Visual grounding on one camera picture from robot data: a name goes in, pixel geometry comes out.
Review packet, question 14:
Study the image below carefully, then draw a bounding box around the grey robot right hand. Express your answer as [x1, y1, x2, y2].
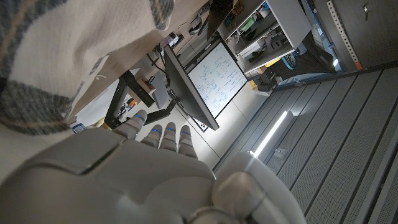
[0, 108, 307, 224]

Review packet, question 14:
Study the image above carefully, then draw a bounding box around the beige striped fringed scarf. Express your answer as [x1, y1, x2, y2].
[0, 0, 175, 136]

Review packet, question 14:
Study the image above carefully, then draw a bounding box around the black computer monitor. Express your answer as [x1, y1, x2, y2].
[163, 44, 220, 131]

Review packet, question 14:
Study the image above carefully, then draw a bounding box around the white whiteboard with writing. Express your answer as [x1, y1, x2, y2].
[187, 40, 248, 119]

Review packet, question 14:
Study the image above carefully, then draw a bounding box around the long ceiling light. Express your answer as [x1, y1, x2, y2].
[248, 110, 290, 159]

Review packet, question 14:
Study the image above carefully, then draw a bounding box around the white shelf cabinet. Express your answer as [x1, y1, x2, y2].
[216, 0, 312, 74]

